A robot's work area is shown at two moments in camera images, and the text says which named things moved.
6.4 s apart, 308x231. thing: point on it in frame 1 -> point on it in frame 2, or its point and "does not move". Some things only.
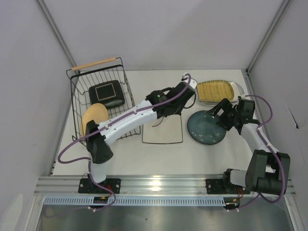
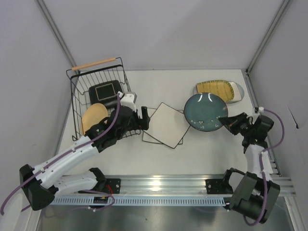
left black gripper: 186,89 -> 138,120
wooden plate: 97,112 does not move
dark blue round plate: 203,127 -> 203,111
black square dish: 109,94 does not move
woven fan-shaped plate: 215,90 does not move
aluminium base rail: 136,185 does not move
